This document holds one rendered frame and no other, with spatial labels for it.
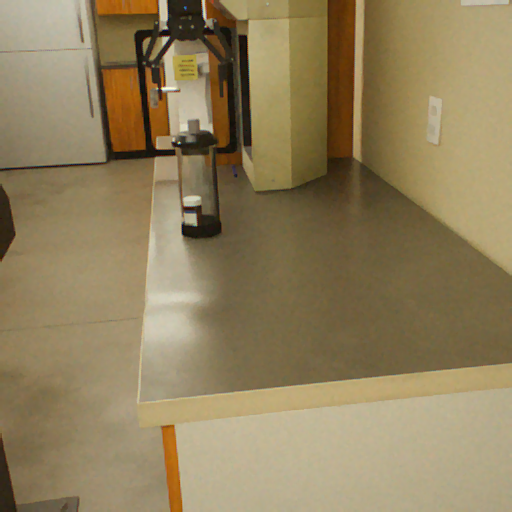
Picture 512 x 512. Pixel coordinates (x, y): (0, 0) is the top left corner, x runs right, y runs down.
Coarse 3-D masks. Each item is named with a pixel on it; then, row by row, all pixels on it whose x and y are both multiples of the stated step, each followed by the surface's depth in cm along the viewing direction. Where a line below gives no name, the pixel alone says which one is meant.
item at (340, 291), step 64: (256, 192) 185; (320, 192) 182; (384, 192) 180; (192, 256) 138; (256, 256) 137; (320, 256) 135; (384, 256) 134; (448, 256) 132; (192, 320) 109; (256, 320) 108; (320, 320) 107; (384, 320) 106; (448, 320) 106; (192, 384) 90; (256, 384) 90; (320, 384) 89; (384, 384) 91; (448, 384) 92
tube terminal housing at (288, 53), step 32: (256, 0) 168; (288, 0) 169; (320, 0) 180; (256, 32) 170; (288, 32) 171; (320, 32) 183; (256, 64) 173; (288, 64) 174; (320, 64) 187; (256, 96) 176; (288, 96) 178; (320, 96) 190; (256, 128) 179; (288, 128) 181; (320, 128) 193; (256, 160) 183; (288, 160) 184; (320, 160) 197
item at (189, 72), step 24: (144, 48) 200; (192, 48) 200; (216, 48) 200; (168, 72) 203; (192, 72) 203; (216, 72) 203; (168, 96) 206; (192, 96) 206; (216, 96) 206; (168, 120) 208; (216, 120) 208; (168, 144) 211
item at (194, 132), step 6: (192, 120) 143; (198, 120) 143; (192, 126) 143; (198, 126) 144; (180, 132) 145; (186, 132) 145; (192, 132) 143; (198, 132) 144; (204, 132) 144; (180, 138) 142; (186, 138) 141; (192, 138) 141; (198, 138) 141; (204, 138) 142; (210, 138) 143
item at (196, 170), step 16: (176, 160) 146; (192, 160) 143; (208, 160) 144; (192, 176) 144; (208, 176) 145; (192, 192) 145; (208, 192) 146; (192, 208) 147; (208, 208) 147; (192, 224) 148; (208, 224) 149
